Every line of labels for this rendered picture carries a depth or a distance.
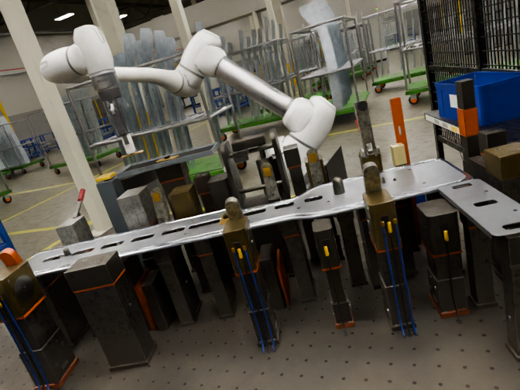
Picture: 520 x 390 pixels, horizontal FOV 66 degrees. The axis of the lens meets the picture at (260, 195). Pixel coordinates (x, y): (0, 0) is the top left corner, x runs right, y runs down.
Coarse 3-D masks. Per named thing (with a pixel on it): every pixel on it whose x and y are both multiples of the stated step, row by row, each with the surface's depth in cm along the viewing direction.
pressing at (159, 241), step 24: (408, 168) 118; (432, 168) 113; (456, 168) 109; (312, 192) 121; (360, 192) 110; (408, 192) 102; (432, 192) 100; (192, 216) 128; (216, 216) 123; (264, 216) 112; (288, 216) 108; (312, 216) 105; (96, 240) 132; (120, 240) 126; (144, 240) 120; (168, 240) 115; (192, 240) 111; (48, 264) 123; (72, 264) 118
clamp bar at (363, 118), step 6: (360, 102) 118; (366, 102) 120; (354, 108) 122; (360, 108) 118; (366, 108) 118; (360, 114) 122; (366, 114) 121; (360, 120) 121; (366, 120) 122; (360, 126) 121; (366, 126) 122; (360, 132) 123; (366, 132) 123; (372, 132) 121; (366, 138) 123; (372, 138) 122; (372, 144) 122; (366, 150) 123; (366, 156) 123
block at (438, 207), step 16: (432, 208) 94; (448, 208) 92; (432, 224) 91; (448, 224) 90; (432, 240) 92; (448, 240) 91; (432, 256) 94; (448, 256) 93; (432, 272) 100; (448, 272) 96; (432, 288) 102; (448, 288) 96; (464, 288) 96; (448, 304) 98; (464, 304) 98
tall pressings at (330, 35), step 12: (324, 0) 784; (300, 12) 693; (312, 12) 686; (324, 12) 749; (312, 24) 692; (324, 24) 685; (336, 24) 803; (324, 36) 691; (336, 36) 755; (324, 48) 696; (336, 48) 718; (336, 60) 724; (348, 72) 837; (336, 84) 708; (348, 84) 829; (336, 96) 714; (348, 96) 779; (336, 108) 720
